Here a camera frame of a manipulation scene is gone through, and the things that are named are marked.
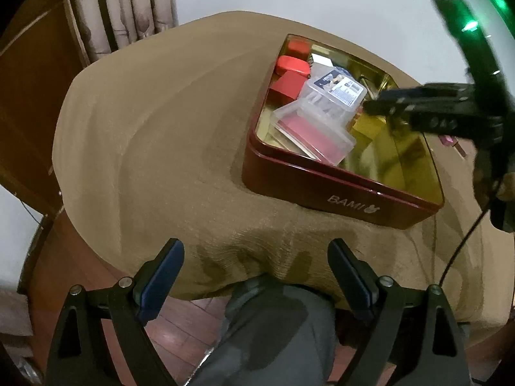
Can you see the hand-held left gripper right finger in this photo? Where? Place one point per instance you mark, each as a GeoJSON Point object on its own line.
{"type": "Point", "coordinates": [351, 281]}

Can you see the red tape measure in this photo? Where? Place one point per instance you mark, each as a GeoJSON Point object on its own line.
{"type": "Point", "coordinates": [291, 66]}

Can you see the small clear box red insert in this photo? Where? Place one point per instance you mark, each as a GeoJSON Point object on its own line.
{"type": "Point", "coordinates": [309, 132]}

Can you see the brown wooden furniture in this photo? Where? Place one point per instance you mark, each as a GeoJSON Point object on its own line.
{"type": "Point", "coordinates": [28, 88]}

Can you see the beige patterned curtain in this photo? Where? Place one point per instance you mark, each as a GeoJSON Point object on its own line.
{"type": "Point", "coordinates": [120, 8]}

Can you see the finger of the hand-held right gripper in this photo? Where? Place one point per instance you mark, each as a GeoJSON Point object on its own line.
{"type": "Point", "coordinates": [426, 90]}
{"type": "Point", "coordinates": [402, 113]}

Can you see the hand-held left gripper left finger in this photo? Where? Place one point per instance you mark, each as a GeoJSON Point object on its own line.
{"type": "Point", "coordinates": [161, 281]}

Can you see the person's leg in grey trousers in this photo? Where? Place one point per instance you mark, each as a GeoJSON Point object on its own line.
{"type": "Point", "coordinates": [265, 329]}

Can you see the clear plastic box with label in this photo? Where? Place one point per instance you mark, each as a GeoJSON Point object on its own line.
{"type": "Point", "coordinates": [340, 88]}

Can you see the red tin box gold inside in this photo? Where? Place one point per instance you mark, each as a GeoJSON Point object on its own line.
{"type": "Point", "coordinates": [322, 185]}

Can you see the red cardboard box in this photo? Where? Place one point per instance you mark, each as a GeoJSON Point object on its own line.
{"type": "Point", "coordinates": [287, 86]}

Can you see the yellow block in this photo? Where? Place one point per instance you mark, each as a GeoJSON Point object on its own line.
{"type": "Point", "coordinates": [368, 126]}

